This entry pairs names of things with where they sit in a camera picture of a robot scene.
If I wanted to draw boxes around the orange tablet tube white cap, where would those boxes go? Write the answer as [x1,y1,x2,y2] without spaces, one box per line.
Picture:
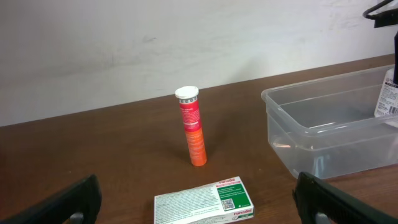
[175,86,207,167]

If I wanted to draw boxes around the clear plastic container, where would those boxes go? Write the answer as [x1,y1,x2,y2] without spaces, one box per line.
[261,65,397,179]

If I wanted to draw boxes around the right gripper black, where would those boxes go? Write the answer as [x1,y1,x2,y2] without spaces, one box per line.
[373,8,398,84]

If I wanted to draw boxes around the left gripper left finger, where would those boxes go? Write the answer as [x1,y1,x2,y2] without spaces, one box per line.
[1,174,102,224]

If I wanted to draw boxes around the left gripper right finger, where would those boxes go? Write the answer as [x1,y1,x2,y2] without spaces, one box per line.
[292,172,397,224]

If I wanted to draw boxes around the white spray bottle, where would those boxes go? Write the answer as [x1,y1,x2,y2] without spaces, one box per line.
[374,68,397,117]

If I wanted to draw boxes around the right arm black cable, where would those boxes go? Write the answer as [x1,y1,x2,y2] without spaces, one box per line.
[362,0,394,20]

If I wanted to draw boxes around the white green medicine box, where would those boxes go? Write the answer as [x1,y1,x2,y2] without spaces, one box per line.
[154,176,254,224]

